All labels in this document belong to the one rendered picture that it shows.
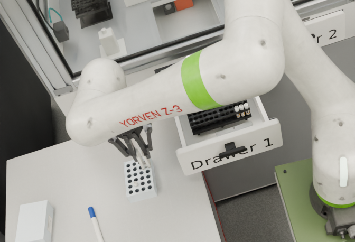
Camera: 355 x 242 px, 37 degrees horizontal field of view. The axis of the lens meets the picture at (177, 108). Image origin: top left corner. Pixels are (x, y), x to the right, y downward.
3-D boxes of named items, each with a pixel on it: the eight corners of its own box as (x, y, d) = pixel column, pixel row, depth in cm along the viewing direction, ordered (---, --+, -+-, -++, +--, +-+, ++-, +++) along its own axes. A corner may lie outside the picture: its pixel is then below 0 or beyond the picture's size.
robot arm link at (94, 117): (217, 77, 111) (185, 44, 105) (210, 121, 104) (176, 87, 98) (95, 121, 131) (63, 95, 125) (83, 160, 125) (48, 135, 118)
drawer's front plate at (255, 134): (283, 146, 149) (279, 122, 141) (185, 176, 150) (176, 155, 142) (281, 141, 150) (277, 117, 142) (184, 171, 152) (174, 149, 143)
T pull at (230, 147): (246, 151, 141) (245, 148, 140) (219, 159, 142) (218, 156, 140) (242, 140, 144) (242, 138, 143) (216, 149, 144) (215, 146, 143)
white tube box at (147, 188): (157, 196, 155) (154, 189, 152) (130, 203, 156) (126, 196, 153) (152, 162, 163) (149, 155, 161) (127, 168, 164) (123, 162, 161)
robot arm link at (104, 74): (121, 46, 127) (80, 49, 130) (109, 86, 120) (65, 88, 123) (138, 85, 138) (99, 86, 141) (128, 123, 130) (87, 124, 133)
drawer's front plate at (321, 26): (345, 38, 169) (345, 12, 161) (258, 66, 170) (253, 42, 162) (343, 35, 170) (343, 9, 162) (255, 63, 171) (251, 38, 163)
